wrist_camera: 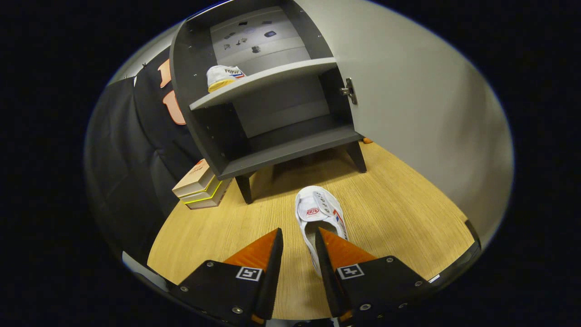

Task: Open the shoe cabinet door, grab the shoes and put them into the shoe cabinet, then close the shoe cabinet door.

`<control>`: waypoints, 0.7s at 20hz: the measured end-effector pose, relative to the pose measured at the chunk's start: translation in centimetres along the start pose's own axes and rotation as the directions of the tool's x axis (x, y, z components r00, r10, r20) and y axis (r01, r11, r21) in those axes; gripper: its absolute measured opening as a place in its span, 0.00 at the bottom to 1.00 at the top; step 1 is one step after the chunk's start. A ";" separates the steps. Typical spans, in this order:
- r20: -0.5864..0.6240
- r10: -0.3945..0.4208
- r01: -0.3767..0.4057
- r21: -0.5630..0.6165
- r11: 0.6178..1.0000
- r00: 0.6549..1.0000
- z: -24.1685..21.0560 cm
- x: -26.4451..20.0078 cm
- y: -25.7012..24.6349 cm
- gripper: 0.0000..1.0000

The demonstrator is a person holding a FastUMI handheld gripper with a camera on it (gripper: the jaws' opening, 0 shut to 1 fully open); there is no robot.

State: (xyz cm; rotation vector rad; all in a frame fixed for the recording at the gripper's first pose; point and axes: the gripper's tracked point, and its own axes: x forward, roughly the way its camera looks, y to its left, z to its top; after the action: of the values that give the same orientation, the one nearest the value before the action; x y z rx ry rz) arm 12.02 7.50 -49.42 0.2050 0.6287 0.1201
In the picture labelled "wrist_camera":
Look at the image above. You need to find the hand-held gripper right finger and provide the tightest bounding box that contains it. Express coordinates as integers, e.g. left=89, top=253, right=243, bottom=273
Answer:
left=315, top=227, right=432, bottom=327

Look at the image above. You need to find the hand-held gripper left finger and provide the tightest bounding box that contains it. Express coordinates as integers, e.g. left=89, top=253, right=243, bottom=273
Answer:
left=170, top=228, right=284, bottom=327

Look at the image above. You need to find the white canvas shoe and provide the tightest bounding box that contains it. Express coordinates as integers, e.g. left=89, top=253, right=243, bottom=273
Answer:
left=295, top=185, right=349, bottom=278
left=207, top=65, right=246, bottom=94

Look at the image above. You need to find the dark grey shoe cabinet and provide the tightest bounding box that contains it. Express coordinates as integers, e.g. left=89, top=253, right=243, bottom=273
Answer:
left=169, top=0, right=367, bottom=205

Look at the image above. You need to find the beige shoe cabinet door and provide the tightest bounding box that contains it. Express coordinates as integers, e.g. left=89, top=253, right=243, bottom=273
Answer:
left=295, top=0, right=514, bottom=248

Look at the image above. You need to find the metal door hinge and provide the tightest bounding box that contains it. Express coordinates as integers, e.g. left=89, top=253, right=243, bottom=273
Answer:
left=340, top=77, right=358, bottom=106

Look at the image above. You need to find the thick white book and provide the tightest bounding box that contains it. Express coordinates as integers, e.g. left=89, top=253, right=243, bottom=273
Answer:
left=184, top=177, right=233, bottom=210

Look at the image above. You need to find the black backdrop cloth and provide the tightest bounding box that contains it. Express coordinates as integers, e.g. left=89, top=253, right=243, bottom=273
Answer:
left=84, top=45, right=205, bottom=264

